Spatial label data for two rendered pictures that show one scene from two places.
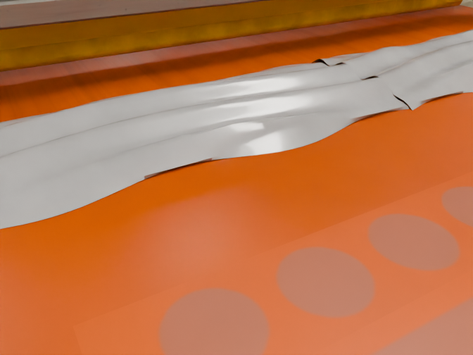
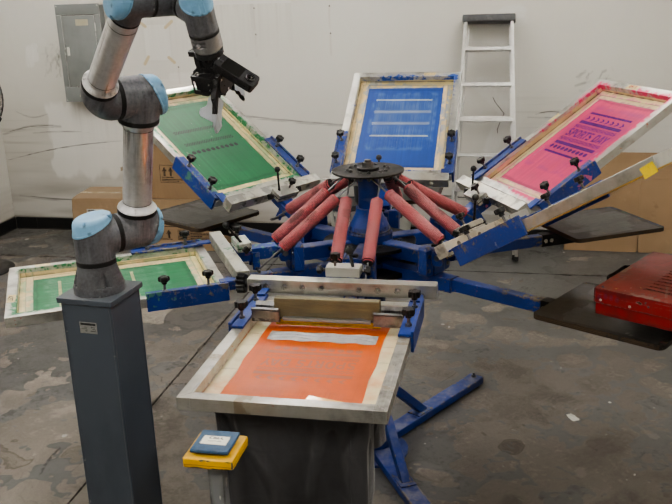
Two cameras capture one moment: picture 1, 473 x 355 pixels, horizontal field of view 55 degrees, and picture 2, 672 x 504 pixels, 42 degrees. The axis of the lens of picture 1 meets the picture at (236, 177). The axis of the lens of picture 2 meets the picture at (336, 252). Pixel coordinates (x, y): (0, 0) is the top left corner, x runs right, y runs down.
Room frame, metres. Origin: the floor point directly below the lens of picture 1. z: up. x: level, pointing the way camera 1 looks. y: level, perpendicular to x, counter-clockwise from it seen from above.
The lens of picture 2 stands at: (-1.67, -1.84, 2.08)
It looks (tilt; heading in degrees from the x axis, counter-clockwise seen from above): 18 degrees down; 42
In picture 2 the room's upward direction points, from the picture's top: 2 degrees counter-clockwise
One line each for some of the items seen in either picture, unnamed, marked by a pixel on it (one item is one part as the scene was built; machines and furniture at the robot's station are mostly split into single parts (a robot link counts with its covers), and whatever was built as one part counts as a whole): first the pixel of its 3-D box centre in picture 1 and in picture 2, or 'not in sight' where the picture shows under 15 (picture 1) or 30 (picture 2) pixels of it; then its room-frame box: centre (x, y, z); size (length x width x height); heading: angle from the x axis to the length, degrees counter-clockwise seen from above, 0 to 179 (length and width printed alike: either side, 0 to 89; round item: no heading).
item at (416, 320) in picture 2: not in sight; (411, 323); (0.44, -0.24, 0.97); 0.30 x 0.05 x 0.07; 30
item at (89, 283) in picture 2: not in sight; (98, 273); (-0.34, 0.33, 1.25); 0.15 x 0.15 x 0.10
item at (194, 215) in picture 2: not in sight; (261, 235); (1.00, 1.08, 0.91); 1.34 x 0.40 x 0.08; 90
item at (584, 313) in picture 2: not in sight; (507, 294); (1.01, -0.27, 0.91); 1.34 x 0.40 x 0.08; 90
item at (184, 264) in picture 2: not in sight; (151, 256); (0.22, 0.86, 1.05); 1.08 x 0.61 x 0.23; 150
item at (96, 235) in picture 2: not in sight; (95, 235); (-0.34, 0.33, 1.37); 0.13 x 0.12 x 0.14; 169
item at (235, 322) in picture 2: not in sight; (249, 315); (0.16, 0.24, 0.97); 0.30 x 0.05 x 0.07; 30
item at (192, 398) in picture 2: not in sight; (312, 350); (0.09, -0.12, 0.97); 0.79 x 0.58 x 0.04; 30
